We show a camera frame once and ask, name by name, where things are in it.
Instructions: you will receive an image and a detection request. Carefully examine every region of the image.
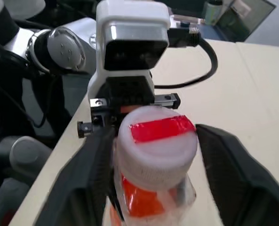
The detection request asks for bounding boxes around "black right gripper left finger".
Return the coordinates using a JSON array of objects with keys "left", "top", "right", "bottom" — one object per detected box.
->
[{"left": 34, "top": 128, "right": 118, "bottom": 226}]

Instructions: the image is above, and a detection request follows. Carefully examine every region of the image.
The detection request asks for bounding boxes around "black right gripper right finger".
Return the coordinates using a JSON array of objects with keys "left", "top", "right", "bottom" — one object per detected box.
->
[{"left": 195, "top": 123, "right": 279, "bottom": 226}]

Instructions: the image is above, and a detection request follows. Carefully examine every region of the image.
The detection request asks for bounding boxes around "clear bottle with white cap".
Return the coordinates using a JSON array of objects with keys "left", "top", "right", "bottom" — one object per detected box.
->
[{"left": 108, "top": 105, "right": 199, "bottom": 226}]

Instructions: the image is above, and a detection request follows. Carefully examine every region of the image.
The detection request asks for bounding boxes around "gray robot body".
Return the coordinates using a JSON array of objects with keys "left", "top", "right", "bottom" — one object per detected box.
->
[{"left": 0, "top": 135, "right": 53, "bottom": 226}]

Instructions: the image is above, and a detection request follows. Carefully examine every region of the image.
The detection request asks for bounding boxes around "pale green cup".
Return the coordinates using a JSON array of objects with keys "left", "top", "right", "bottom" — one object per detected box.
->
[{"left": 204, "top": 0, "right": 222, "bottom": 25}]

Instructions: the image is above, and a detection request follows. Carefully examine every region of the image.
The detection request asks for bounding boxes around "dark monitor screen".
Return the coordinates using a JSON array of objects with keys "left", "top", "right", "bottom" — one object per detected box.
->
[{"left": 214, "top": 0, "right": 277, "bottom": 43}]

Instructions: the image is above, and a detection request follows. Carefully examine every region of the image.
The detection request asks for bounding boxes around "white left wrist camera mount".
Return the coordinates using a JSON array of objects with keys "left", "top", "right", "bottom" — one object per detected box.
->
[{"left": 87, "top": 0, "right": 171, "bottom": 102}]

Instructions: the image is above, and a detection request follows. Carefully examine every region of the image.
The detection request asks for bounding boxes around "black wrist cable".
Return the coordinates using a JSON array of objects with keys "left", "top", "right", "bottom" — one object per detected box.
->
[{"left": 153, "top": 26, "right": 219, "bottom": 89}]

